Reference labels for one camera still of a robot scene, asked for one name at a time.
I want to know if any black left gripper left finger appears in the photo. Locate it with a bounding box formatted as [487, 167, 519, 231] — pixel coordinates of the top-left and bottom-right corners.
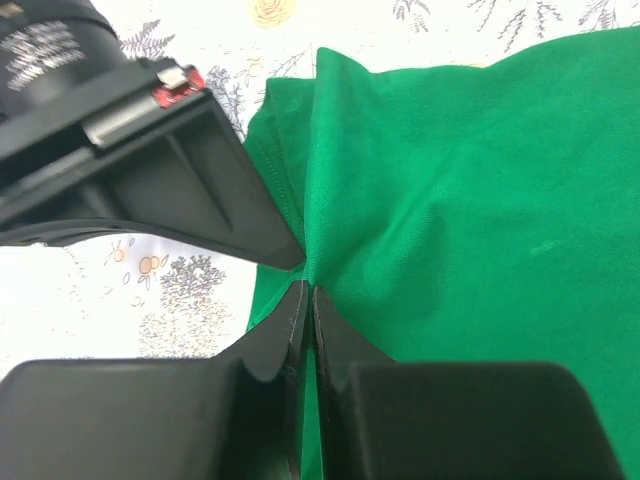
[1, 281, 306, 479]

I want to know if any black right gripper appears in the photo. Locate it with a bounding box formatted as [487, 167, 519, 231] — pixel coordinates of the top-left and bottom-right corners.
[1, 1, 210, 220]

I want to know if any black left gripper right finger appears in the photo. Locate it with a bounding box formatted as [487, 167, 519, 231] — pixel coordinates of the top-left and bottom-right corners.
[312, 287, 624, 479]

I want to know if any floral patterned table mat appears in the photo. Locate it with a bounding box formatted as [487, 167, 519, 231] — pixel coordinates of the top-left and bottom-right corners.
[1, 1, 639, 370]

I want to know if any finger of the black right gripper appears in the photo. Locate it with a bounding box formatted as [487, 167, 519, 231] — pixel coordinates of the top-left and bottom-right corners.
[1, 92, 305, 270]

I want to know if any green t shirt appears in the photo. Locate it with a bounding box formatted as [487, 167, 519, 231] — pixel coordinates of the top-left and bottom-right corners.
[245, 27, 639, 479]

